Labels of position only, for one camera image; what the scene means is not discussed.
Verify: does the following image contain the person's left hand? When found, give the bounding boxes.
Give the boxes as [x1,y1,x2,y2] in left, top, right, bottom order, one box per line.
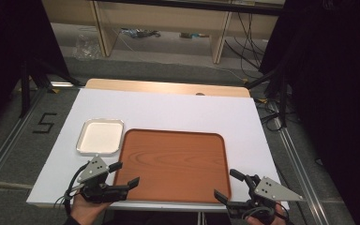
[70,193,113,225]

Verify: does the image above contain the black curtain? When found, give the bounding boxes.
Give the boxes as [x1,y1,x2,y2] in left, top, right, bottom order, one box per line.
[258,0,360,225]
[0,0,70,140]

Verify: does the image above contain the white square dish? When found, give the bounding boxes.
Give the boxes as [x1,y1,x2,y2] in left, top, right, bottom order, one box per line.
[75,117,126,158]

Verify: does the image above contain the person's right hand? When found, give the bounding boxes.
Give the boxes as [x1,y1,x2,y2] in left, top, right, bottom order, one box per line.
[247,203,291,225]

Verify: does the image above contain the clear plastic bag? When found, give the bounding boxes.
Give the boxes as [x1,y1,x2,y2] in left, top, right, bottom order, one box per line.
[72,30,103,61]

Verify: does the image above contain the white board sheet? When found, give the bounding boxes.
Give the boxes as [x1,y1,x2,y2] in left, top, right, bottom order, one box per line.
[25,87,291,211]

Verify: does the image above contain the black floor cables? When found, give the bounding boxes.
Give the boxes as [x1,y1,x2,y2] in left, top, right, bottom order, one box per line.
[255,97,288,133]

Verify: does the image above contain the brown wooden tray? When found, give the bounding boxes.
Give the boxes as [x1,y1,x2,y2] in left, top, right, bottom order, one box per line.
[112,127,233,204]

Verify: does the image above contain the metal floor rail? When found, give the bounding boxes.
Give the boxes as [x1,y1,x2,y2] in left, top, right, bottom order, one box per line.
[0,87,46,196]
[270,101,331,225]

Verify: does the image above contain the light wooden shelf unit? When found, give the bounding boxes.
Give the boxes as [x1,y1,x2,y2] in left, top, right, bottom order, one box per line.
[41,0,286,66]

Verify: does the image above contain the light wooden table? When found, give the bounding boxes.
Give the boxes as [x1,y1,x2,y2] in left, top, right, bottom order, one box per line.
[84,78,251,98]

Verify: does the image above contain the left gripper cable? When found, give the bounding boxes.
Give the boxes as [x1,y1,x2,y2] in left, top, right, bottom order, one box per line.
[53,162,90,218]

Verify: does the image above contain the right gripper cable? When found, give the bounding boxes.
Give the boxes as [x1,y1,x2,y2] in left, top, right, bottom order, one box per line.
[241,205,277,221]

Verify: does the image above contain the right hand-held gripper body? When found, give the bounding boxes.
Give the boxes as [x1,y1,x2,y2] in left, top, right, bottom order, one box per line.
[226,174,304,225]

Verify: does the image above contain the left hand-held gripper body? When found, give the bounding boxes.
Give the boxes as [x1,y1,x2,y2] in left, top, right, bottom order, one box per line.
[76,155,129,204]

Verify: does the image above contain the black hanging cables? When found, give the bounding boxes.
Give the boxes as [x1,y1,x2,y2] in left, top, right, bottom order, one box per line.
[224,11,265,80]

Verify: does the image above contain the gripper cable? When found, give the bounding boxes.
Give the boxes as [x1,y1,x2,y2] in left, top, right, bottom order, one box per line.
[53,162,90,218]
[241,205,277,221]

